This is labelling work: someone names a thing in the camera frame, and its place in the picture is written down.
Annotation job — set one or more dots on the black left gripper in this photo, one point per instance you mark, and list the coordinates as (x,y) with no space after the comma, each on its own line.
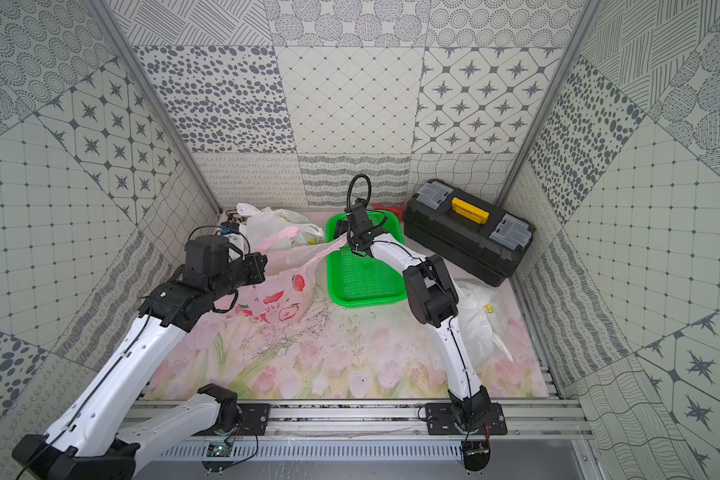
(256,267)

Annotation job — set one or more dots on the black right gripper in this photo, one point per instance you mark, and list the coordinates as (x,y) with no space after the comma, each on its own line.
(341,229)

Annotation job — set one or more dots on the pink plastic bag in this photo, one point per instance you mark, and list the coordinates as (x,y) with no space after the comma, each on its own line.
(290,280)

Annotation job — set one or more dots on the green plastic basket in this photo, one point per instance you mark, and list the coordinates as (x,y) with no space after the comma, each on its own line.
(354,281)

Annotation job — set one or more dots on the white plastic bag lemon print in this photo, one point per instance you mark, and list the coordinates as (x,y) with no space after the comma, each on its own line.
(483,321)

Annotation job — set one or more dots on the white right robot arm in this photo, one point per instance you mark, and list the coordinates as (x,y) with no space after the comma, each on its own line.
(432,298)

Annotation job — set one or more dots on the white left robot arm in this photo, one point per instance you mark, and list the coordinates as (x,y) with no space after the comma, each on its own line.
(88,441)

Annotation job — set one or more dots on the red plastic bag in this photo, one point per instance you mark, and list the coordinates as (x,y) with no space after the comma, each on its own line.
(397,211)

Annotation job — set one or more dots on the black toolbox yellow latch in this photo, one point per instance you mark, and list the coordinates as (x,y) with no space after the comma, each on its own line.
(481,238)

